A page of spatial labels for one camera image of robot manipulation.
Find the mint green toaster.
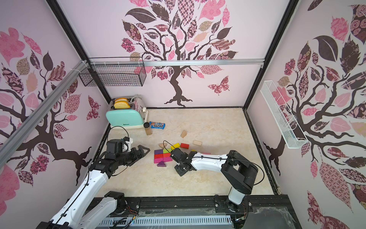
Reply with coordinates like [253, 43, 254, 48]
[106, 95, 148, 129]

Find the black wire basket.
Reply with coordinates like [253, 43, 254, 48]
[79, 56, 147, 87]

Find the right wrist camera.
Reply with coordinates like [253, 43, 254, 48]
[172, 156, 181, 166]

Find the lime green block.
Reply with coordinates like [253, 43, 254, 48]
[163, 148, 172, 154]

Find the beige rectangular block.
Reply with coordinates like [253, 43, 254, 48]
[193, 140, 203, 146]

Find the yellow toast back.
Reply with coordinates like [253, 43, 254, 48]
[114, 98, 129, 103]

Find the yellow toast front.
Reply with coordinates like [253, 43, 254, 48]
[113, 101, 131, 109]

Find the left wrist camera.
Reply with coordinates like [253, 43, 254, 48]
[106, 137, 133, 156]

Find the yellow block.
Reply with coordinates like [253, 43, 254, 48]
[171, 143, 180, 150]

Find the blue candy bag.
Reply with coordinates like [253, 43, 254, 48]
[149, 122, 165, 130]

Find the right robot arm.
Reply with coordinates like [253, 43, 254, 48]
[171, 148, 260, 212]

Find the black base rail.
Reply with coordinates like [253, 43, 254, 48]
[54, 194, 301, 229]

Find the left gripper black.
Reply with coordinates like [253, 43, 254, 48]
[116, 145, 150, 167]

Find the purple rectangular block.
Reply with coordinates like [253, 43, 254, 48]
[154, 149, 164, 155]

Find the purple triangle block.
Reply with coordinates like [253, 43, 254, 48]
[157, 161, 166, 168]

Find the white slotted cable duct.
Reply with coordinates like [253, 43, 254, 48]
[97, 215, 233, 229]

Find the natural wood triangle block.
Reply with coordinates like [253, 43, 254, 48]
[159, 143, 167, 149]

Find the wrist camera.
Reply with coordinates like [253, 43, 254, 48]
[172, 156, 181, 166]
[106, 137, 133, 156]

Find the magenta block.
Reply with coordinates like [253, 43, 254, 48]
[154, 158, 164, 164]
[163, 157, 173, 162]

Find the white wire shelf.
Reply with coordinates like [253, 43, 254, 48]
[260, 81, 309, 149]

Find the yellow toast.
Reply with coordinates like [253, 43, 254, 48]
[114, 98, 129, 103]
[113, 101, 131, 109]

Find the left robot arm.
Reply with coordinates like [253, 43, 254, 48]
[37, 145, 150, 229]

